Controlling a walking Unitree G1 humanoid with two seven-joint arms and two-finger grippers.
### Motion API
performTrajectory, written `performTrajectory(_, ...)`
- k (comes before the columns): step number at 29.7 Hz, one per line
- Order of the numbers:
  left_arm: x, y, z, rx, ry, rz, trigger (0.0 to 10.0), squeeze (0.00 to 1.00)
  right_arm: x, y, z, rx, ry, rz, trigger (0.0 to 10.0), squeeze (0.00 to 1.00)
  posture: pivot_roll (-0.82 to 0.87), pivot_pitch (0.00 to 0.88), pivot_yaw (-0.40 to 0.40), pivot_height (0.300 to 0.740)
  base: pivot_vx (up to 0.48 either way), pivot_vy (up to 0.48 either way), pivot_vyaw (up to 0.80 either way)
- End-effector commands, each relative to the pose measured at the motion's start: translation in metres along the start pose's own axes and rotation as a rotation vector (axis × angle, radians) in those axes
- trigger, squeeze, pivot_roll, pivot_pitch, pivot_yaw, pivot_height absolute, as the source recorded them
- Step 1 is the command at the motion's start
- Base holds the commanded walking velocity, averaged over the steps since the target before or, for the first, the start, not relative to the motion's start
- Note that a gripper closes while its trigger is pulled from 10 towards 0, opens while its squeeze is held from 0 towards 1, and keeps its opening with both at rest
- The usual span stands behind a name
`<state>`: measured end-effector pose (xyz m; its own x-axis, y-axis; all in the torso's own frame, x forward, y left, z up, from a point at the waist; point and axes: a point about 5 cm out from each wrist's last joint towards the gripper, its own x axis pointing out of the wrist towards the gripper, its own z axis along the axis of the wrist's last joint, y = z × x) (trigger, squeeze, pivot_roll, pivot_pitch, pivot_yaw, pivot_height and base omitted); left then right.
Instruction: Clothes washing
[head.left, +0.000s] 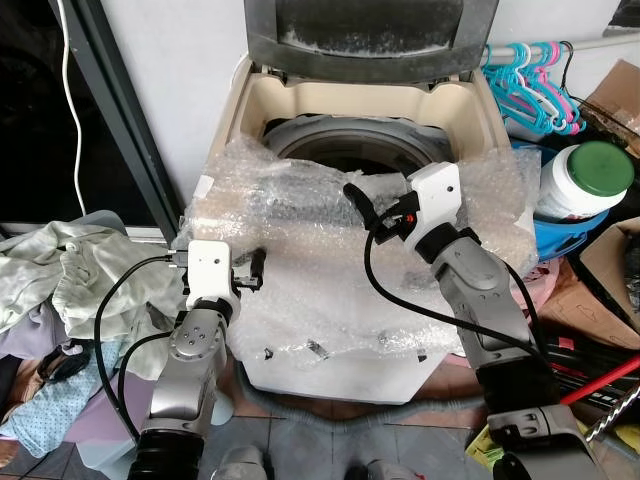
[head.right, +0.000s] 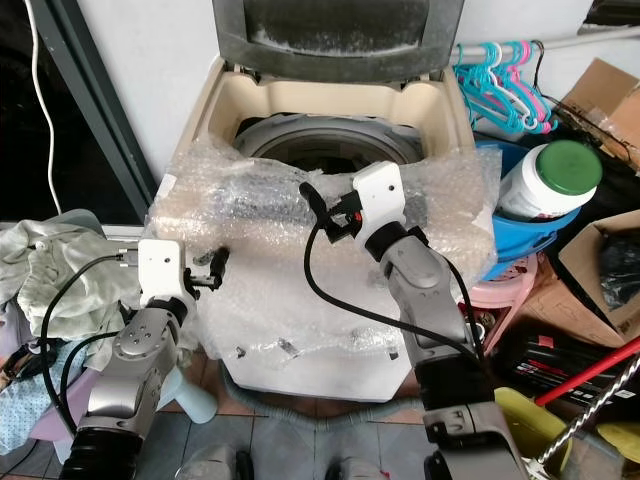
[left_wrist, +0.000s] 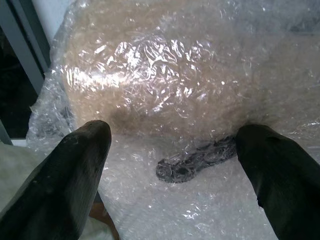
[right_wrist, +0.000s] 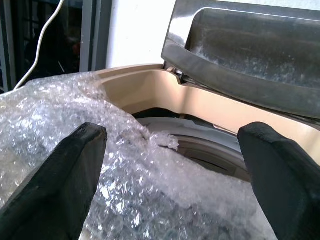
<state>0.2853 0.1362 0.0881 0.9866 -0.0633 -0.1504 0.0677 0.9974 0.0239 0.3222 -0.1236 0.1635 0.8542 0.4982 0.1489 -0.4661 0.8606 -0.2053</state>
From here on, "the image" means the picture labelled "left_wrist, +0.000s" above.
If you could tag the bubble-wrapped white washer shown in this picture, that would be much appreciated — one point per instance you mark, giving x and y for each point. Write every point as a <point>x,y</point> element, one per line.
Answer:
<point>170,82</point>

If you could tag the dark grey door frame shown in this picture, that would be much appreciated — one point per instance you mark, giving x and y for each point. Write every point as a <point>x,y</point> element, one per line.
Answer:
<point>22,50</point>

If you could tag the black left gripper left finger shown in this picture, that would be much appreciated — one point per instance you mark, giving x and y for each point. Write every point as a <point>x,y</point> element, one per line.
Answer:
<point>57,180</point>

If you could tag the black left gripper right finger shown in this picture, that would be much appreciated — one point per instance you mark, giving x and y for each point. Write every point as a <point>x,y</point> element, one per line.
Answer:
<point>287,180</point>

